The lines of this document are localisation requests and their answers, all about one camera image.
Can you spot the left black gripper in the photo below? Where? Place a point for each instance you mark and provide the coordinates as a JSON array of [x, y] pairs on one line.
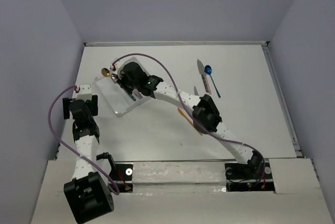
[[91, 104]]

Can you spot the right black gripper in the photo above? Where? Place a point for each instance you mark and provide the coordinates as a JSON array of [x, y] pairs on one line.
[[122, 81]]

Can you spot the gold spoon teal handle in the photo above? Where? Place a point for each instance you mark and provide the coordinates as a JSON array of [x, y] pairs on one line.
[[105, 72]]

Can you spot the knife with teal handle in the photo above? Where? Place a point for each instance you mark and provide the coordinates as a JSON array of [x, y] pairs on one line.
[[195, 91]]

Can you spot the silver spoon pink handle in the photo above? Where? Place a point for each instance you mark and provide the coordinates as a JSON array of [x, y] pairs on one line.
[[137, 94]]

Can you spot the silver spoon teal handle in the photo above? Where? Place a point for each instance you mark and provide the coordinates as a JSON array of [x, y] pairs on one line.
[[132, 97]]

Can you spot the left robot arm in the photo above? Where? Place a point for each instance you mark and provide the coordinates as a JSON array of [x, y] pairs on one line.
[[87, 193]]

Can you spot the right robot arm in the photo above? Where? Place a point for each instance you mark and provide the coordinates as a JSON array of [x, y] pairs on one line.
[[202, 109]]

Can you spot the white divided cutlery tray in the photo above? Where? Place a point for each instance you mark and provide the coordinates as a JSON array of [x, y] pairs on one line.
[[117, 98]]

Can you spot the orange plastic knife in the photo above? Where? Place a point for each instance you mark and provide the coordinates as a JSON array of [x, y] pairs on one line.
[[188, 120]]

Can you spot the blue spoon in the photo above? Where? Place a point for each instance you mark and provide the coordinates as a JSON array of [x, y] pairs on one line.
[[208, 70]]

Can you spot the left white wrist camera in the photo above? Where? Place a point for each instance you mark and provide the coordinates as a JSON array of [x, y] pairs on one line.
[[83, 92]]

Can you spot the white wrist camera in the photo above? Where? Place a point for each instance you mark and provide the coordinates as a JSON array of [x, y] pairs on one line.
[[116, 67], [83, 92]]

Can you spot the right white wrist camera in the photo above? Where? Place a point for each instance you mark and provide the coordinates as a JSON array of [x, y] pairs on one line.
[[116, 67]]

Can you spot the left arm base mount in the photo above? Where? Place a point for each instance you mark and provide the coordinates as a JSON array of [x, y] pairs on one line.
[[120, 172]]

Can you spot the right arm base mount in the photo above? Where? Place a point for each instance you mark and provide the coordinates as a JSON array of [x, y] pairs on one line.
[[241, 179]]

